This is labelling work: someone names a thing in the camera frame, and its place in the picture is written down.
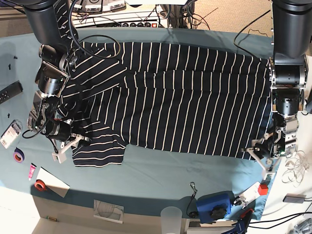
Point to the bundle of white zip ties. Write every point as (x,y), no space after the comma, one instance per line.
(297,166)

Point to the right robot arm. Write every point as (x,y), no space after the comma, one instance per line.
(52,25)

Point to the small red cube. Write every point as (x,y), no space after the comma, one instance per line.
(263,189)

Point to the printed diagram paper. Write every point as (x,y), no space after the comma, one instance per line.
(108,212)

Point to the blue red bar clamp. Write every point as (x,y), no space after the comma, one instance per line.
(240,227)

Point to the silver carabiner with cord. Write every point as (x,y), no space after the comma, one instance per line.
(192,214)

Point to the translucent plastic cup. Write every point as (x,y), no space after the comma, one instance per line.
(171,218)

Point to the purple tape roll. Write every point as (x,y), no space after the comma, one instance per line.
(18,155)

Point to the navy white striped t-shirt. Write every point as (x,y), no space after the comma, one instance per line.
(168,97)

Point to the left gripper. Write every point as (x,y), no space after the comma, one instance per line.
(266,151)

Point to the teal table cloth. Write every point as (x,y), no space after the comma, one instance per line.
(148,180)

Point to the white paper sheet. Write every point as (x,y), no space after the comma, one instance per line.
(52,182)

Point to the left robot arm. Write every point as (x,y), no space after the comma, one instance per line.
(288,74)

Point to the white power strip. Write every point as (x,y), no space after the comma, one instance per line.
(118,19)

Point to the blue clamp with knob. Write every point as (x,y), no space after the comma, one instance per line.
(214,208)

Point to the pink glue tube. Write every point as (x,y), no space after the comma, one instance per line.
(31,171)

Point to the orange tape roll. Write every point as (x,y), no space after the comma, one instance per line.
(40,185)

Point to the grey flat adapter box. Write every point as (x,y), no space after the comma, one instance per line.
(298,199)

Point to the black remote control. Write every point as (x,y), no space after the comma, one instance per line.
(10,91)

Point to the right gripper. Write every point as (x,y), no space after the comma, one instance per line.
(73,141)

